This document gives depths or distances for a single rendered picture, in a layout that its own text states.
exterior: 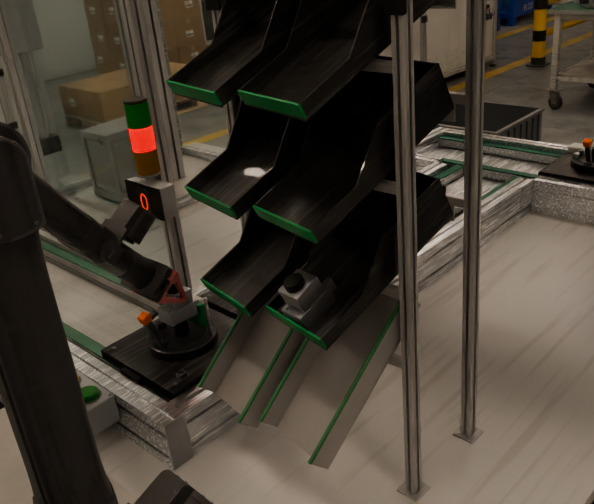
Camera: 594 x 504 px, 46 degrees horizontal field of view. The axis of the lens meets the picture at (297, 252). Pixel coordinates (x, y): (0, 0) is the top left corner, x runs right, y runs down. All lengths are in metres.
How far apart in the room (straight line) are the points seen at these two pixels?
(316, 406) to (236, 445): 0.27
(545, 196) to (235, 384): 1.25
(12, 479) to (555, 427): 0.98
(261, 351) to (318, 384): 0.13
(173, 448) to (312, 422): 0.29
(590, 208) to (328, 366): 1.19
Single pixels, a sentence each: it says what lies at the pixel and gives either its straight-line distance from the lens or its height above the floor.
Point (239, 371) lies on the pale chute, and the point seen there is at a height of 1.03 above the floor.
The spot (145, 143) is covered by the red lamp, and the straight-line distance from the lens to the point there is 1.49.
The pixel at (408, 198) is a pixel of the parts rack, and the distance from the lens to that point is 0.93.
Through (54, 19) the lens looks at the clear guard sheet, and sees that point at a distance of 1.74.
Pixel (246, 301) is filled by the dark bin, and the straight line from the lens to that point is 1.09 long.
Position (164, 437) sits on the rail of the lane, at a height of 0.93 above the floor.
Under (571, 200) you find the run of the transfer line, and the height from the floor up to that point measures 0.92.
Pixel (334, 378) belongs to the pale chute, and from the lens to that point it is 1.11.
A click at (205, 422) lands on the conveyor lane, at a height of 0.91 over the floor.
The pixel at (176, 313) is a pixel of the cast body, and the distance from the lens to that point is 1.38.
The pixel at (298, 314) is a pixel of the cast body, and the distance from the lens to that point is 0.99.
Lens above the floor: 1.73
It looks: 26 degrees down
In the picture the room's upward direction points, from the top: 6 degrees counter-clockwise
